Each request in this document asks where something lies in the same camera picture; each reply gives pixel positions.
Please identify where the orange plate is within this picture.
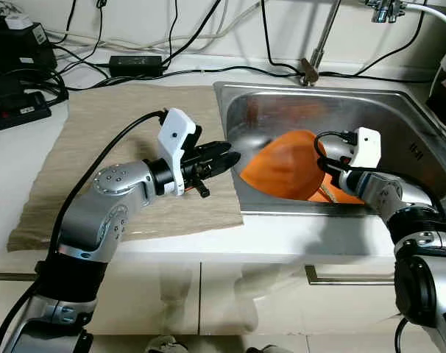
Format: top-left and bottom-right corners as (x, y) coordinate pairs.
(239, 129), (329, 202)

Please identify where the white kitchen base cabinet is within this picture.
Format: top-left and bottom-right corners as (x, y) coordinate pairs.
(0, 260), (409, 340)

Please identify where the orange bowl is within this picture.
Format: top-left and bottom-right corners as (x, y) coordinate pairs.
(307, 173), (364, 206)

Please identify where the stainless steel sink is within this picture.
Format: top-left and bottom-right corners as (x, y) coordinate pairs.
(213, 80), (446, 218)

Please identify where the beige woven mat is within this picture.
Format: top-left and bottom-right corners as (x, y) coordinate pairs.
(7, 84), (245, 253)

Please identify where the black power adapter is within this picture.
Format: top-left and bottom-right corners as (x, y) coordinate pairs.
(108, 54), (164, 77)

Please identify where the steel faucet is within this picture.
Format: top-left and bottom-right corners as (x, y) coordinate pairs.
(300, 0), (342, 87)

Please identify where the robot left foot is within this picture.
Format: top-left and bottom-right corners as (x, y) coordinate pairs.
(145, 335), (184, 353)

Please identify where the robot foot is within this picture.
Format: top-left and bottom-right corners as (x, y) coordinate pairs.
(244, 343), (283, 353)
(145, 335), (184, 353)

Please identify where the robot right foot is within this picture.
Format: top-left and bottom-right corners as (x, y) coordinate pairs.
(244, 343), (283, 353)

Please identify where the black charger device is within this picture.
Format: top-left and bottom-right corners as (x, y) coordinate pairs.
(0, 13), (59, 76)

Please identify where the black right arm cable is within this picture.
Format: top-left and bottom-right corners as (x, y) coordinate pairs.
(313, 129), (358, 161)

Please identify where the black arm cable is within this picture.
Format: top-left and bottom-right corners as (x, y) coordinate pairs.
(313, 129), (358, 161)
(49, 110), (169, 252)

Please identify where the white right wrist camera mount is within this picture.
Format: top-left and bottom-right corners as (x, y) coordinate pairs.
(340, 126), (383, 172)

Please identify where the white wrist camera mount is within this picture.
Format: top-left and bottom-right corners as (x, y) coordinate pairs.
(156, 107), (199, 199)
(340, 126), (383, 172)

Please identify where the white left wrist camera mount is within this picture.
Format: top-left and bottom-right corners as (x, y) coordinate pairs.
(156, 107), (199, 199)

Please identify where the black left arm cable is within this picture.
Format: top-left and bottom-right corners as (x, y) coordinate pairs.
(49, 110), (169, 252)

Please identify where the steel drawer handle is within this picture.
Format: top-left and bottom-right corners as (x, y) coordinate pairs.
(305, 264), (397, 286)

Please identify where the chrome wall water valve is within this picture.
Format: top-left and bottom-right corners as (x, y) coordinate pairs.
(366, 0), (408, 24)

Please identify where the white hose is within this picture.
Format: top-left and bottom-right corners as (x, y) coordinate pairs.
(403, 1), (446, 35)

